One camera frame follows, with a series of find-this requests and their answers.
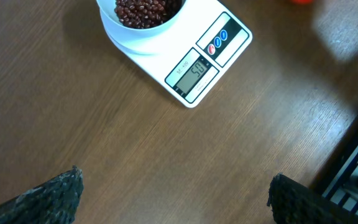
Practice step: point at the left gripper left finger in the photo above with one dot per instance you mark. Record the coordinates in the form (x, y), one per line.
(53, 202)

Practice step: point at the red adzuki beans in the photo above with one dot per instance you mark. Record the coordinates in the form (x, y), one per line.
(145, 14)

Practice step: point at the white digital kitchen scale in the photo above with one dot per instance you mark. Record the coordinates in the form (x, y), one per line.
(193, 54)

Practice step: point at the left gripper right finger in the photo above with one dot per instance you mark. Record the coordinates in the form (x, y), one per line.
(292, 202)

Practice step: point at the orange measuring scoop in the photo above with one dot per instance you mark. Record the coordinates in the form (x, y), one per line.
(302, 1)

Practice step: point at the white round bowl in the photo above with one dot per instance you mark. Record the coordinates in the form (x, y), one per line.
(113, 26)

